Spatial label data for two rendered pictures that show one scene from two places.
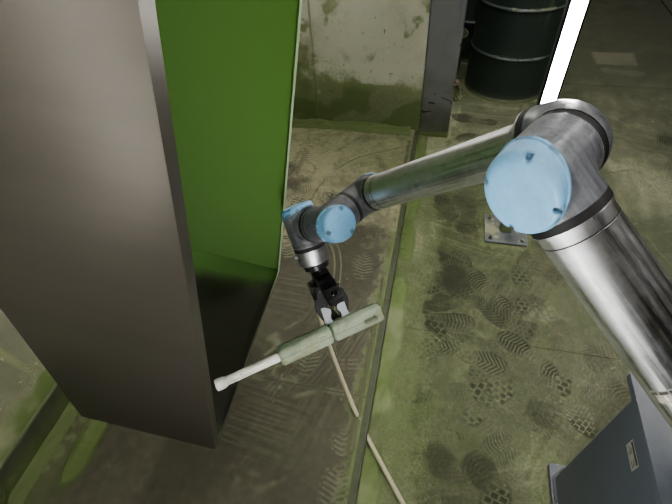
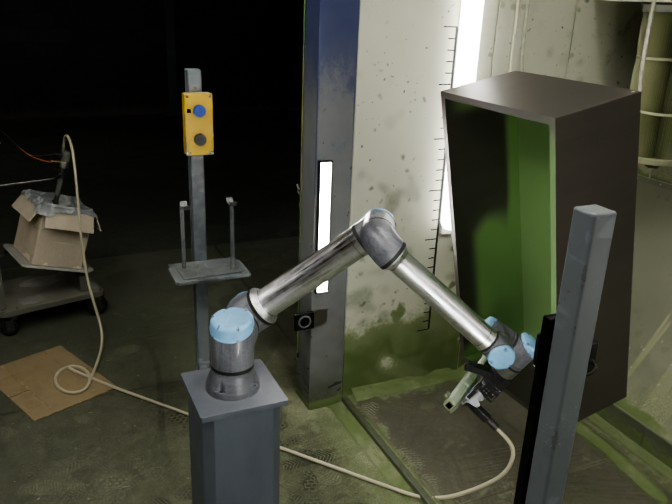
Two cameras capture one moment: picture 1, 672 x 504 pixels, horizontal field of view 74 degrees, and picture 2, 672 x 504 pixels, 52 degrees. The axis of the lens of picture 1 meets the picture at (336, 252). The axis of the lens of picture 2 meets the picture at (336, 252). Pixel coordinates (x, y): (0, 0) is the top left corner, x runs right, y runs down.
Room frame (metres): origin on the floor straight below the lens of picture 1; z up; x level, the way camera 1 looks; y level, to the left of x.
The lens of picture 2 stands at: (2.08, -1.86, 1.94)
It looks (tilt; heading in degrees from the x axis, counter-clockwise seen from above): 20 degrees down; 139
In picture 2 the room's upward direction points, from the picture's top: 2 degrees clockwise
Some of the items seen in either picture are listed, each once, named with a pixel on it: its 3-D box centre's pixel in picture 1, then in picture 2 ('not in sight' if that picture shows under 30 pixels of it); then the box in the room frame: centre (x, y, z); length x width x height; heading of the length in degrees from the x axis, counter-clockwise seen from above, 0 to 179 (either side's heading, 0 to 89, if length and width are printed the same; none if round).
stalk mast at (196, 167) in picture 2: not in sight; (199, 252); (-0.56, -0.41, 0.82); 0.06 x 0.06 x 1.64; 74
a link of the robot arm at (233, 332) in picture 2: not in sight; (232, 337); (0.26, -0.74, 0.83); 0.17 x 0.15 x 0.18; 134
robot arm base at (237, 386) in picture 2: not in sight; (232, 373); (0.27, -0.75, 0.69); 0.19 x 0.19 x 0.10
